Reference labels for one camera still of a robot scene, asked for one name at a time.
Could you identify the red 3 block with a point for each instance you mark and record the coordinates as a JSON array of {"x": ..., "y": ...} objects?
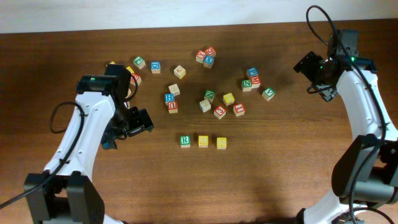
[{"x": 220, "y": 112}]

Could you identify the red E block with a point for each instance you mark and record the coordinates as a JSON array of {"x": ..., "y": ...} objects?
[{"x": 135, "y": 79}]

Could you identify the red Q block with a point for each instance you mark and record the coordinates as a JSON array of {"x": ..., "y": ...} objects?
[{"x": 210, "y": 51}]

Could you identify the blue D block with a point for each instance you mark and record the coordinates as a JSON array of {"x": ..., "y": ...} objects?
[{"x": 155, "y": 67}]

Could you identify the green N block centre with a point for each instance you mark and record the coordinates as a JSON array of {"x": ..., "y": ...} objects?
[{"x": 209, "y": 95}]

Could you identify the blue X block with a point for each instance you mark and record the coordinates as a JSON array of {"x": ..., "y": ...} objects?
[{"x": 208, "y": 61}]

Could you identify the red I block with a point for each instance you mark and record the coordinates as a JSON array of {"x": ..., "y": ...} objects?
[{"x": 239, "y": 109}]

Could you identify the yellow block beside E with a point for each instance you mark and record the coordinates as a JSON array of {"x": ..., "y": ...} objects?
[{"x": 130, "y": 69}]

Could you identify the white blue T block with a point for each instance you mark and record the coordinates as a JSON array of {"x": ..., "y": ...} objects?
[{"x": 205, "y": 105}]

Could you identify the red U block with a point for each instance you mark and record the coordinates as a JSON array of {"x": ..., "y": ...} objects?
[{"x": 172, "y": 107}]

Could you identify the yellow S block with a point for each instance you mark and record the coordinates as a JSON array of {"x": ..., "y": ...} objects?
[
  {"x": 203, "y": 141},
  {"x": 221, "y": 143}
]

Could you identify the green V block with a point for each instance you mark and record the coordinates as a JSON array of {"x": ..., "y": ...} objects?
[{"x": 268, "y": 94}]

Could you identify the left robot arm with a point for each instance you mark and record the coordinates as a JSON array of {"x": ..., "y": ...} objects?
[{"x": 64, "y": 192}]

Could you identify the blue P block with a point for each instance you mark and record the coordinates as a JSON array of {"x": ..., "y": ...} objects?
[{"x": 252, "y": 72}]

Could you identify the blue H block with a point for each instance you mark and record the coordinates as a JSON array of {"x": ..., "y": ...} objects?
[{"x": 169, "y": 97}]

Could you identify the green N block right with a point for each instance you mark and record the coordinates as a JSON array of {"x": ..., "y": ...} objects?
[{"x": 246, "y": 85}]

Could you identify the yellow B block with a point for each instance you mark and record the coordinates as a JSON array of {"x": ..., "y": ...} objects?
[{"x": 228, "y": 99}]

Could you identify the plain wood yellow block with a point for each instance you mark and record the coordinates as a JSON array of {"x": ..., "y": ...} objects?
[{"x": 180, "y": 72}]

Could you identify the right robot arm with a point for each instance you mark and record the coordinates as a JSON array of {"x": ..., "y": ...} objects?
[{"x": 366, "y": 175}]

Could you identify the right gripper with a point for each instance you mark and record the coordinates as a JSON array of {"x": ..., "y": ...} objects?
[{"x": 308, "y": 67}]

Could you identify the red M block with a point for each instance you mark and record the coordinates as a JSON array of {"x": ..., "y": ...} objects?
[{"x": 255, "y": 82}]

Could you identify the red 6 block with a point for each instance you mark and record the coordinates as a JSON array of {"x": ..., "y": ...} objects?
[{"x": 129, "y": 93}]

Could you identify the green n block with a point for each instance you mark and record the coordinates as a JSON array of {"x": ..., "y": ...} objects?
[
  {"x": 209, "y": 95},
  {"x": 246, "y": 85}
]

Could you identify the green P block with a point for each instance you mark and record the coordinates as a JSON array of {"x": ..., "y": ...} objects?
[{"x": 139, "y": 62}]

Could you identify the green R block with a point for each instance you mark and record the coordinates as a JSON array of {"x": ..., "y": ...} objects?
[{"x": 185, "y": 141}]

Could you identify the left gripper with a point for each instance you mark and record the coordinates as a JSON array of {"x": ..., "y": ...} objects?
[{"x": 137, "y": 121}]

